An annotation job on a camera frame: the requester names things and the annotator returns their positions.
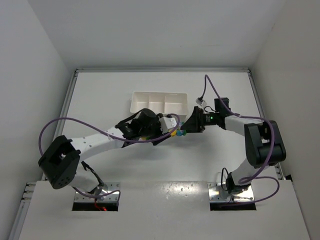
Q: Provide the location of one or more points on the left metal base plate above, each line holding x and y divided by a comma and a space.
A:
109, 193

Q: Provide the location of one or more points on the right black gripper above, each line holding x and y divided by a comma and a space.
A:
196, 120

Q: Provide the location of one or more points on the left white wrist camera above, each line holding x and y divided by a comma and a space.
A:
167, 124

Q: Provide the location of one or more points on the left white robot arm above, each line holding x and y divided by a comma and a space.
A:
64, 161

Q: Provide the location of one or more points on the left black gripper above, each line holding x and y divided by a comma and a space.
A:
157, 139

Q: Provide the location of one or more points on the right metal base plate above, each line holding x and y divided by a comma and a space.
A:
219, 195

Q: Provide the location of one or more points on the white three-compartment tray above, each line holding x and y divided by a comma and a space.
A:
160, 102

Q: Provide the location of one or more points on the metal base plate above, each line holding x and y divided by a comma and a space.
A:
109, 193
219, 195

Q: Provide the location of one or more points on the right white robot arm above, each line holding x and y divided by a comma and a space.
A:
264, 145

